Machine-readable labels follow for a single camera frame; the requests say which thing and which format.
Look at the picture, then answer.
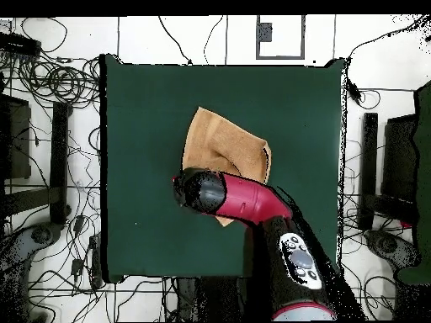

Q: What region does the dark grey floor box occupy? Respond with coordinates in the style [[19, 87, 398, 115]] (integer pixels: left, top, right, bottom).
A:
[[258, 22, 273, 43]]

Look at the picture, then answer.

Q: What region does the black power strip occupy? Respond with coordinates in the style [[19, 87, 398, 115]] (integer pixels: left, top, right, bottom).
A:
[[0, 33, 42, 56]]

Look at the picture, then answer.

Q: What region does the black power adapter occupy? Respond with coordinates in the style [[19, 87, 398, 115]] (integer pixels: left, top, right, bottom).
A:
[[72, 214, 86, 234], [70, 257, 84, 278]]

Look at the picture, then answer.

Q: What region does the black floor cable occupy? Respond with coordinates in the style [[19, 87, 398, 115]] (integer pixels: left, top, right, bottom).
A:
[[203, 14, 225, 65], [157, 14, 194, 66]]

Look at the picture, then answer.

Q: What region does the black floor beam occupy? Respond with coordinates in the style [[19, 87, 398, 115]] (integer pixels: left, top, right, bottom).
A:
[[49, 101, 72, 225], [357, 112, 379, 231]]

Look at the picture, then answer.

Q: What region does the dark green cloth pile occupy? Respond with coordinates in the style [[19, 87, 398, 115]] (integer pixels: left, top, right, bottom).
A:
[[396, 78, 431, 285]]

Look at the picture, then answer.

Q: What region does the grey square floor frame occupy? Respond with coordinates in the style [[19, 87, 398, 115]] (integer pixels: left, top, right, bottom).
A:
[[255, 14, 306, 61]]

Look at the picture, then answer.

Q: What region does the dark green table cloth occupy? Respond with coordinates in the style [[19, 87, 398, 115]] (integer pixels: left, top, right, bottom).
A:
[[99, 53, 348, 283]]

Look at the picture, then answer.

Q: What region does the dark flat box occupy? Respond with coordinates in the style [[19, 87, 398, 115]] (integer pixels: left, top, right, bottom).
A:
[[381, 113, 420, 204], [0, 93, 33, 181]]

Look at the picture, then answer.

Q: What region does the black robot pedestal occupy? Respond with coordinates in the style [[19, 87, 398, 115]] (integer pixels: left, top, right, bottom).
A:
[[174, 277, 253, 322]]

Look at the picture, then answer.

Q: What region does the black plug adapter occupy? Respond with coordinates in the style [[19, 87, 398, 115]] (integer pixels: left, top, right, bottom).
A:
[[345, 78, 364, 103]]

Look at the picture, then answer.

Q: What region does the black cable coil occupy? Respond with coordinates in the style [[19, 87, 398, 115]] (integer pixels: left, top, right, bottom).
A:
[[0, 50, 102, 112]]

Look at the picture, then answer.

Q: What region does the black wheeled base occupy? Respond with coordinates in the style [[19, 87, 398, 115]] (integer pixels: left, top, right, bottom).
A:
[[364, 230, 420, 270], [0, 221, 65, 270]]

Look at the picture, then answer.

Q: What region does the tan terry towel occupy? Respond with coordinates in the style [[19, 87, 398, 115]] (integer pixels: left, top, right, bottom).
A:
[[181, 106, 273, 227]]

